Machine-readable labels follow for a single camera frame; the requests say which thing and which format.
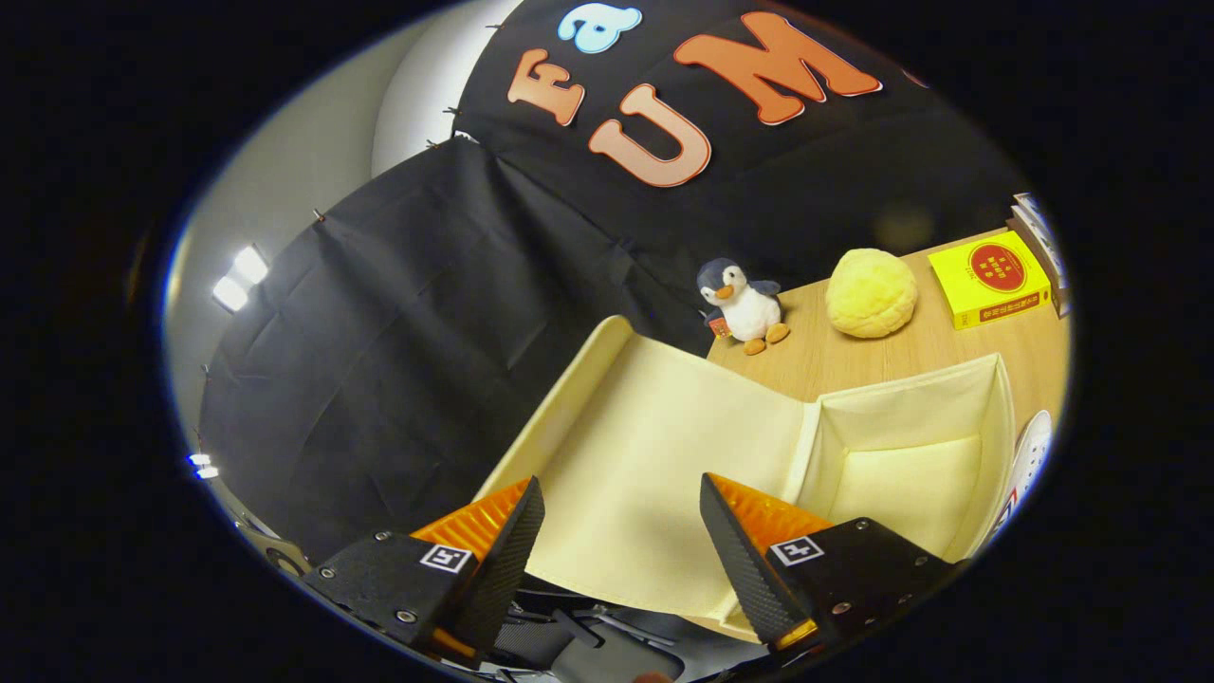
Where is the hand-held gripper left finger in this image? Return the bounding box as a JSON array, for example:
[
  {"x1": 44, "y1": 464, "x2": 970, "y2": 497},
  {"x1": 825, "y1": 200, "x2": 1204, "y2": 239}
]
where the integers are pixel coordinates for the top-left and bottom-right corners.
[{"x1": 302, "y1": 476, "x2": 547, "y2": 671}]

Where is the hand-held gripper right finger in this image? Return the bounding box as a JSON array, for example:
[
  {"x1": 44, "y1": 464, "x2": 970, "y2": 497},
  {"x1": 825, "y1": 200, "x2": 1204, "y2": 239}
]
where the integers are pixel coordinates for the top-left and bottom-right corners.
[{"x1": 699, "y1": 471, "x2": 959, "y2": 665}]

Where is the beige fabric storage box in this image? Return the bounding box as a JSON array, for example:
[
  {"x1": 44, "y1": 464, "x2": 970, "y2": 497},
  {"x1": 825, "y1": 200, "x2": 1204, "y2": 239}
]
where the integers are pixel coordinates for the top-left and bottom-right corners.
[{"x1": 474, "y1": 316, "x2": 1016, "y2": 646}]

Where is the white canvas shoe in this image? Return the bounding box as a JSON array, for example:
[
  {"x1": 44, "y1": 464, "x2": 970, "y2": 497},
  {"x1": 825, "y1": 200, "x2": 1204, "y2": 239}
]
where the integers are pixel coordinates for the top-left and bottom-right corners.
[{"x1": 986, "y1": 408, "x2": 1054, "y2": 544}]

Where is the penguin plush toy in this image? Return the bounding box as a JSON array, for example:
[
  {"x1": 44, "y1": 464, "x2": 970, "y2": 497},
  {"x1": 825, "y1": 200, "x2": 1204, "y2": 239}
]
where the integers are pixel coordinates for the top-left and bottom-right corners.
[{"x1": 696, "y1": 258, "x2": 790, "y2": 357}]

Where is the yellow round plush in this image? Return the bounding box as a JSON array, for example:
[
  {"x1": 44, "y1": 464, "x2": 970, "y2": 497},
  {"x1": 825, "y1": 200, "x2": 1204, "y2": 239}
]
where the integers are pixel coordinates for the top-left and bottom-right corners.
[{"x1": 824, "y1": 249, "x2": 919, "y2": 340}]

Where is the yellow book with red circle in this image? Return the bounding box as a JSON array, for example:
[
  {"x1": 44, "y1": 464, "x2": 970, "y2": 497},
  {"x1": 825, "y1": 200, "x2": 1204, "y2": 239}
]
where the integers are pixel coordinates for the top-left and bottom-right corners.
[{"x1": 928, "y1": 231, "x2": 1054, "y2": 330}]

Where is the white ceiling light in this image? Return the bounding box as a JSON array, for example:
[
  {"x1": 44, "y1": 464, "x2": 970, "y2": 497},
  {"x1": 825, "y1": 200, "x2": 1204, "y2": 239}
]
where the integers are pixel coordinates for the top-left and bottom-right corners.
[{"x1": 212, "y1": 245, "x2": 270, "y2": 314}]

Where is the white illustrated book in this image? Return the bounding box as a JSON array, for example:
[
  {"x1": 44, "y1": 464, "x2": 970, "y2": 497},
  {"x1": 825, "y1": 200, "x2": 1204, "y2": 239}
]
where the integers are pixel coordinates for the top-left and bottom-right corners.
[{"x1": 1013, "y1": 193, "x2": 1063, "y2": 286}]

